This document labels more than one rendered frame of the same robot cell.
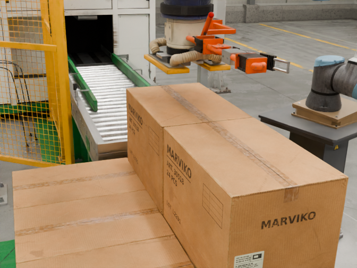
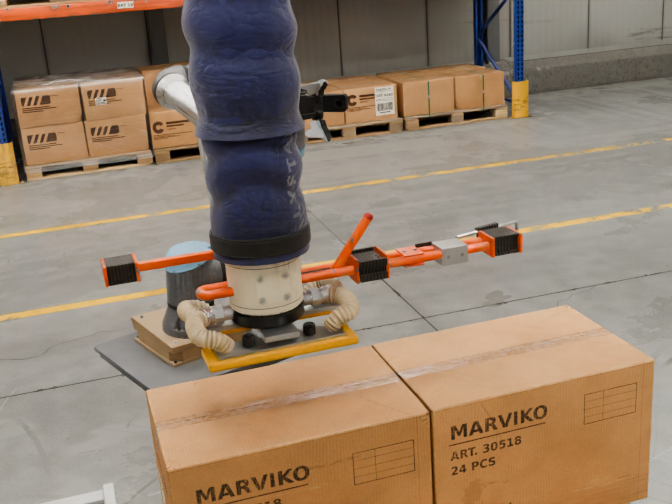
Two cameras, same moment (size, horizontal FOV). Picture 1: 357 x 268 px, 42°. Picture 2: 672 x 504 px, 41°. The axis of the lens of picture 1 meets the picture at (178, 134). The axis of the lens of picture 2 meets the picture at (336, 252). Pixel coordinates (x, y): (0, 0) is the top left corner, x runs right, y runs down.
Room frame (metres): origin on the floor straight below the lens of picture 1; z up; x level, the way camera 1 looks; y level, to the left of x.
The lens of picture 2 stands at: (1.80, 1.91, 1.97)
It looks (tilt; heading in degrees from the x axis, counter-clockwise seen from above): 19 degrees down; 274
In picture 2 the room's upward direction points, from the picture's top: 4 degrees counter-clockwise
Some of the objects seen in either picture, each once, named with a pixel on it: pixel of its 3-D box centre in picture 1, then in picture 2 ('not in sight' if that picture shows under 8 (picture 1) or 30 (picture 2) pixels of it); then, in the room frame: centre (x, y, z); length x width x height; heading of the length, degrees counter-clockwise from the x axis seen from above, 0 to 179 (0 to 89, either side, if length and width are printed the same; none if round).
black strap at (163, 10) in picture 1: (187, 8); (259, 234); (2.08, -0.03, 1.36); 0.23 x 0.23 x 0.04
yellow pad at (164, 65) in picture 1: (165, 59); (279, 339); (2.05, 0.06, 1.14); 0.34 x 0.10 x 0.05; 21
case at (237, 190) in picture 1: (241, 199); (507, 420); (1.50, -0.23, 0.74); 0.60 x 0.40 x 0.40; 20
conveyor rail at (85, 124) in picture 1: (74, 102); not in sight; (3.47, 0.82, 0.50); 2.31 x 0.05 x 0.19; 20
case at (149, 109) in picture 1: (183, 141); (288, 472); (2.07, -0.02, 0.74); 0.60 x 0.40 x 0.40; 20
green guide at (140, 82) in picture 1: (136, 74); not in sight; (4.01, 0.38, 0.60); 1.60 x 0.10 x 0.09; 20
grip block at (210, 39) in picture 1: (209, 44); (367, 264); (1.85, -0.11, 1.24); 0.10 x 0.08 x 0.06; 111
